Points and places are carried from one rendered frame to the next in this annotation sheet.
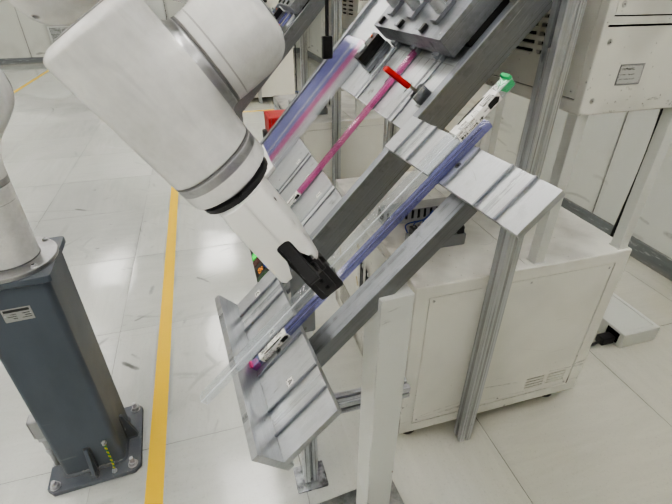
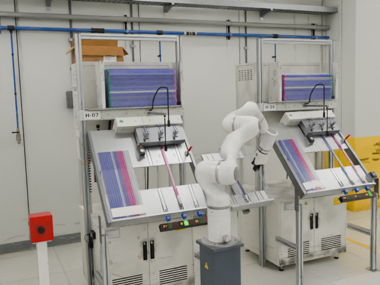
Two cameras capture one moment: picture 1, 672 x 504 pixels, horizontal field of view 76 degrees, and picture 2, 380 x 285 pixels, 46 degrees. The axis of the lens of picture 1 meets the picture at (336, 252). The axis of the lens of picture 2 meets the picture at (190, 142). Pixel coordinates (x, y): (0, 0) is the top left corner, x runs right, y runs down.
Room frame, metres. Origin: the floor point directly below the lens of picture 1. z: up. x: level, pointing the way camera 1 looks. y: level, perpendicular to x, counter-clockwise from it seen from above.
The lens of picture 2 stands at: (1.27, 2.98, 1.47)
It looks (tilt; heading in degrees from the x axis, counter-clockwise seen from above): 6 degrees down; 262
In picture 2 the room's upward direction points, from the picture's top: 2 degrees counter-clockwise
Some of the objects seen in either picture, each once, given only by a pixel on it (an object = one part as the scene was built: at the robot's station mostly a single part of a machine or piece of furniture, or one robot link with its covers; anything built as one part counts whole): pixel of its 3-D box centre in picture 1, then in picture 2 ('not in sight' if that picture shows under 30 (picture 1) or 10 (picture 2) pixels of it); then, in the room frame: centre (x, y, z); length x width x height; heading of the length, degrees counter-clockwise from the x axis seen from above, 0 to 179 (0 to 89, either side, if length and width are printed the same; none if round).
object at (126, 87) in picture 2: not in sight; (141, 87); (1.16, -0.30, 1.52); 0.51 x 0.13 x 0.27; 16
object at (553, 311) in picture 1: (448, 286); (135, 247); (1.25, -0.40, 0.31); 0.70 x 0.65 x 0.62; 16
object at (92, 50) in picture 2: not in sight; (113, 50); (1.35, -0.56, 1.82); 0.68 x 0.30 x 0.20; 16
